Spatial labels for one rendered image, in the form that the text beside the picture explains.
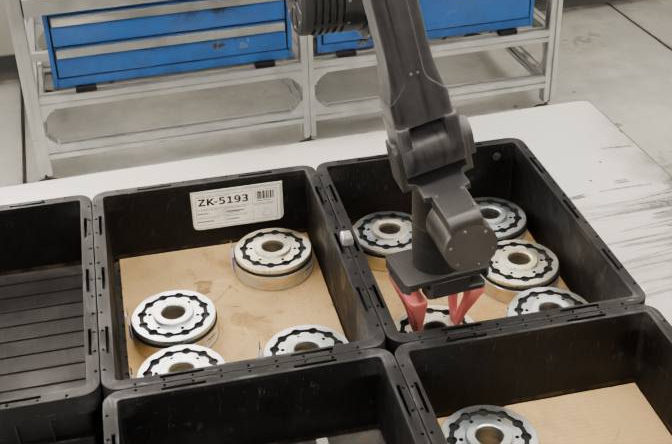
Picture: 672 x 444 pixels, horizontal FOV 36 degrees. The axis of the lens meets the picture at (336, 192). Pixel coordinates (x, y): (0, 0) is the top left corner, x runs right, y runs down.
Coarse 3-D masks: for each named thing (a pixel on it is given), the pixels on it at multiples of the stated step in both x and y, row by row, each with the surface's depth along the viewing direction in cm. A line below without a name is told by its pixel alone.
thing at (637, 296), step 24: (480, 144) 148; (504, 144) 148; (336, 168) 143; (336, 192) 137; (552, 192) 136; (336, 216) 132; (576, 216) 131; (600, 240) 126; (360, 264) 123; (384, 312) 115; (552, 312) 114; (576, 312) 114; (408, 336) 112; (432, 336) 111
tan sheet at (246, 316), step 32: (160, 256) 143; (192, 256) 143; (224, 256) 143; (128, 288) 137; (160, 288) 137; (192, 288) 137; (224, 288) 137; (320, 288) 136; (224, 320) 131; (256, 320) 131; (288, 320) 130; (320, 320) 130; (128, 352) 126; (224, 352) 126; (256, 352) 125
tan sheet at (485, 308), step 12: (528, 240) 144; (384, 276) 138; (384, 288) 136; (564, 288) 135; (396, 300) 133; (432, 300) 133; (444, 300) 133; (480, 300) 133; (492, 300) 133; (396, 312) 131; (468, 312) 131; (480, 312) 131; (492, 312) 131; (504, 312) 131
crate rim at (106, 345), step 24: (288, 168) 143; (312, 168) 143; (120, 192) 138; (144, 192) 139; (96, 216) 134; (96, 240) 129; (336, 240) 128; (96, 264) 124; (96, 288) 120; (360, 288) 119; (384, 336) 112; (264, 360) 109; (288, 360) 109; (120, 384) 106; (144, 384) 106
